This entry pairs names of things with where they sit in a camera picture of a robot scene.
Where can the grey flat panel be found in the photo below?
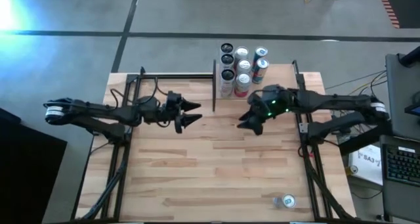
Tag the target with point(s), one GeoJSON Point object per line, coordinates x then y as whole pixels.
{"type": "Point", "coordinates": [402, 92]}

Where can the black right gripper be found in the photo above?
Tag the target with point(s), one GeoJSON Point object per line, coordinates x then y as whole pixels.
{"type": "Point", "coordinates": [272, 100]}

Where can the small white tape roll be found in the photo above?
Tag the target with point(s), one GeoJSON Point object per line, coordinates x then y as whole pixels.
{"type": "Point", "coordinates": [353, 169]}

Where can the red white Spindrift can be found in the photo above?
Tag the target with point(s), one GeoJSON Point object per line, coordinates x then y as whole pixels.
{"type": "Point", "coordinates": [242, 86]}
{"type": "Point", "coordinates": [241, 52]}
{"type": "Point", "coordinates": [244, 65]}

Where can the black mat with orange stripes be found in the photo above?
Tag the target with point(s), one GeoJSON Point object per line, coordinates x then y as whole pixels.
{"type": "Point", "coordinates": [407, 7]}

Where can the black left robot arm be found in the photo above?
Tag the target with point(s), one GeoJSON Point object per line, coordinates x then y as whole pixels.
{"type": "Point", "coordinates": [98, 108]}

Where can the large black cabinet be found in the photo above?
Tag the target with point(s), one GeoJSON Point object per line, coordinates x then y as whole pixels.
{"type": "Point", "coordinates": [26, 171]}

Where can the teal can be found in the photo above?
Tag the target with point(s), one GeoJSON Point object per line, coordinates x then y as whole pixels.
{"type": "Point", "coordinates": [286, 201]}

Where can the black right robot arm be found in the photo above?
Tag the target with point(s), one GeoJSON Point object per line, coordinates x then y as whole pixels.
{"type": "Point", "coordinates": [331, 100]}

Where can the black device with blue screen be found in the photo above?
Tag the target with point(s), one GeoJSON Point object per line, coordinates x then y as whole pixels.
{"type": "Point", "coordinates": [414, 109]}

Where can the white paper box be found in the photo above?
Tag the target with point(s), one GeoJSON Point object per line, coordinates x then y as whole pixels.
{"type": "Point", "coordinates": [367, 165]}

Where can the black aluminium rig frame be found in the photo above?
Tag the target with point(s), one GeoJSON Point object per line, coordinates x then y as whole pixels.
{"type": "Point", "coordinates": [174, 76]}

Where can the blue silver Red Bull can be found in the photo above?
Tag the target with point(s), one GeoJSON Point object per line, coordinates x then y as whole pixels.
{"type": "Point", "coordinates": [260, 71]}
{"type": "Point", "coordinates": [260, 51]}

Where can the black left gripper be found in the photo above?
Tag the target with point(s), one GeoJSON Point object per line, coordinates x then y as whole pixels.
{"type": "Point", "coordinates": [172, 109]}

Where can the wooden shelf with black frame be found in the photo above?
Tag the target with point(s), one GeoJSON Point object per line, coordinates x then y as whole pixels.
{"type": "Point", "coordinates": [282, 82]}

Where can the tall white Celsius can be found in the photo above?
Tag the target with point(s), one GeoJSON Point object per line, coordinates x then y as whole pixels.
{"type": "Point", "coordinates": [227, 84]}
{"type": "Point", "coordinates": [227, 59]}
{"type": "Point", "coordinates": [226, 48]}

